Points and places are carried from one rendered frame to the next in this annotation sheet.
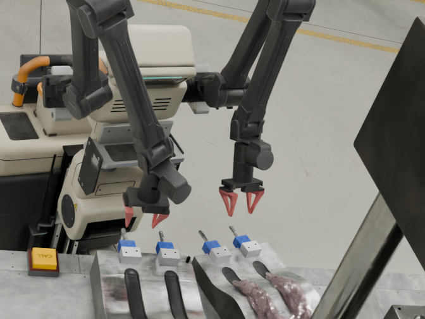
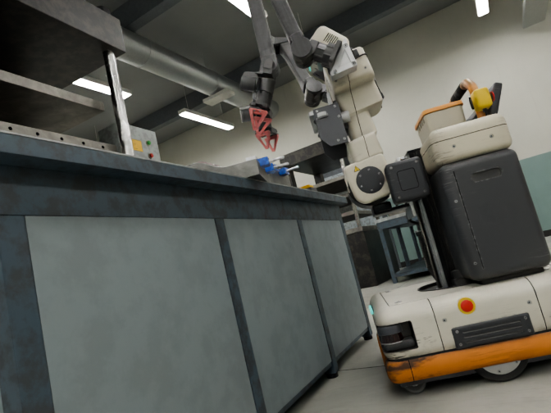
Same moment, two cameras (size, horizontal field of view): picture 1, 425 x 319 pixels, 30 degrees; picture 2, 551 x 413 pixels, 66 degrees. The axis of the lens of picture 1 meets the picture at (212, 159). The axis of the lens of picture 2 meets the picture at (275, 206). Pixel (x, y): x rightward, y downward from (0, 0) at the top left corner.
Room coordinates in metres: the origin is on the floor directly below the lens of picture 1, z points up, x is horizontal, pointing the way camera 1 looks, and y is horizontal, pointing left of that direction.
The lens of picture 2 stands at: (2.92, -1.12, 0.48)
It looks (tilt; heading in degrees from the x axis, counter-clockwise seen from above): 8 degrees up; 139
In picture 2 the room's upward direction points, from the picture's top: 14 degrees counter-clockwise
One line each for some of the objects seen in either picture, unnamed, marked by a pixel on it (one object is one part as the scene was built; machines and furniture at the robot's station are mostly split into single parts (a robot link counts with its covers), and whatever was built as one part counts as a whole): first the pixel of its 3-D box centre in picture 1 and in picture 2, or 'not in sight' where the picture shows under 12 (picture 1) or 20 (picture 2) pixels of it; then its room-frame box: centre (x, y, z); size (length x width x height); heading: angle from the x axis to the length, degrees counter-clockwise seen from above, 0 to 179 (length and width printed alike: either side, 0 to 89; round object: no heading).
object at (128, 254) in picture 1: (126, 245); (284, 171); (1.59, 0.13, 0.89); 0.13 x 0.05 x 0.05; 25
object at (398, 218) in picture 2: not in sight; (424, 237); (-0.34, 4.22, 0.46); 1.90 x 0.70 x 0.92; 111
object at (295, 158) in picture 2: not in sight; (343, 216); (-1.32, 3.86, 1.03); 1.54 x 0.94 x 2.06; 111
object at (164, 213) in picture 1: (151, 212); (266, 139); (1.56, 0.10, 1.05); 0.07 x 0.07 x 0.09; 25
